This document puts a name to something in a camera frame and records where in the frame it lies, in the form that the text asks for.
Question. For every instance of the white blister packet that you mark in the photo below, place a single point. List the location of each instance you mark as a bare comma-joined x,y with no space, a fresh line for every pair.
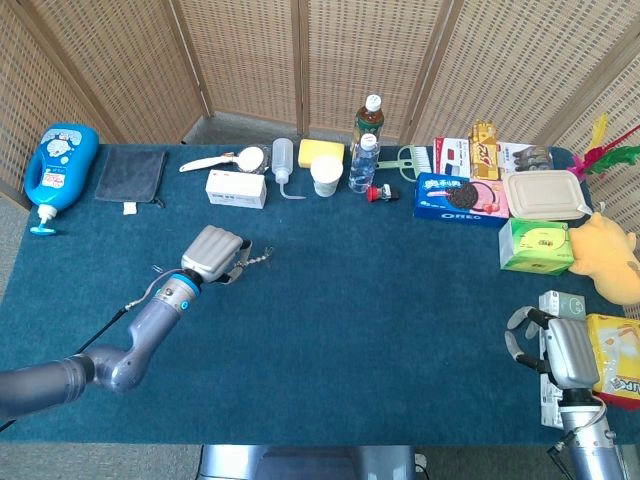
525,157

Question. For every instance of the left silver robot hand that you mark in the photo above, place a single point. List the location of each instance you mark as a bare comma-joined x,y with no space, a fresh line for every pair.
212,252

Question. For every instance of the yellow snack box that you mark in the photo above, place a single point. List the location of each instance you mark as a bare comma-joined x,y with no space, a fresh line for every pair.
484,155

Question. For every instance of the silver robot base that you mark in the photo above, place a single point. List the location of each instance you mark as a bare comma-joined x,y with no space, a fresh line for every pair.
300,465

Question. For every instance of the green tea bottle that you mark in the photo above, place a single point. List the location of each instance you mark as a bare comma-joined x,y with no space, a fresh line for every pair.
370,122

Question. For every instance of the wicker folding screen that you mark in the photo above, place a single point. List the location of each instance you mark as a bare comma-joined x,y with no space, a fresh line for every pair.
250,50

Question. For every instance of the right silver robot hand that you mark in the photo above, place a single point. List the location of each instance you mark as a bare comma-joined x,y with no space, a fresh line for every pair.
572,352

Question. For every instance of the blue carpet table cover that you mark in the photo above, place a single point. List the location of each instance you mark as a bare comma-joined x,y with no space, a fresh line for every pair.
400,260

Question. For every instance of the colourful feather toy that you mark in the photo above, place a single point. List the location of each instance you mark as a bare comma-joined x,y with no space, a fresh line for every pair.
592,160

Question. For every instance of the yellow plush toy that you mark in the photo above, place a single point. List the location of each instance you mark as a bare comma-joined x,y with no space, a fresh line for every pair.
605,255

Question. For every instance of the pastel pocket tissue multipack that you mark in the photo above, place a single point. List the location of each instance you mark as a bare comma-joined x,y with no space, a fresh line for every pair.
565,302

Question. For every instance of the silver magnetic bead stick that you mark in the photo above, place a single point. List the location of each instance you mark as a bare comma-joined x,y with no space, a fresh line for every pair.
257,259

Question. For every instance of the red white blue box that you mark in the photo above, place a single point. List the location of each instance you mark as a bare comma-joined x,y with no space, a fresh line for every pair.
452,155

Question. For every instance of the green tissue box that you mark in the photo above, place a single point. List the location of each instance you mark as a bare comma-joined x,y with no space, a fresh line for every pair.
535,247

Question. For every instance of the dark grey cloth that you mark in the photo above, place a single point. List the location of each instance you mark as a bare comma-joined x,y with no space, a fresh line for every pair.
132,175

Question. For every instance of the red emergency push button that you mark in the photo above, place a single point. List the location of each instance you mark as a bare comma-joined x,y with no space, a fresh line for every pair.
373,194

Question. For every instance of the white paper cup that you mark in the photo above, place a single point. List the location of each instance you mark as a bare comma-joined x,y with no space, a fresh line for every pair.
326,175

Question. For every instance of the light green hand brush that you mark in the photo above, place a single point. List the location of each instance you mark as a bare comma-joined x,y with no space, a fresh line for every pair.
407,160

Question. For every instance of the yellow snack bag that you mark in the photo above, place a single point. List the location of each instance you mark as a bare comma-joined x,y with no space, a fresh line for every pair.
620,350

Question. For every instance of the blue Oreo cookie box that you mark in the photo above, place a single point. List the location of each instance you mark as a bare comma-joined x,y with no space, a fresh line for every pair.
450,200

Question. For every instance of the beige lidded food container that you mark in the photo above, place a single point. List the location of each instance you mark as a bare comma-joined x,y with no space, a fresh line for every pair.
545,195

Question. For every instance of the blue detergent bottle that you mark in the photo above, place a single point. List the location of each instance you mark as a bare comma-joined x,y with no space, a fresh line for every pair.
60,165

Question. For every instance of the yellow sponge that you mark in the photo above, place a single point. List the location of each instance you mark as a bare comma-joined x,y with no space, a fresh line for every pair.
320,150

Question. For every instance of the clear water bottle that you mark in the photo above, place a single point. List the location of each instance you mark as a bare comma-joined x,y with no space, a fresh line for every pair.
363,170

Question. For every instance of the clear squeeze wash bottle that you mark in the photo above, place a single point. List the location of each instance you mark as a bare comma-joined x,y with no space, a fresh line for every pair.
282,160

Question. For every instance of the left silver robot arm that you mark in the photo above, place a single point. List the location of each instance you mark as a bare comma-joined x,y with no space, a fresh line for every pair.
150,325

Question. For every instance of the white cardboard box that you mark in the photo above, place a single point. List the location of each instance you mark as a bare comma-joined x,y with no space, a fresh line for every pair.
235,190

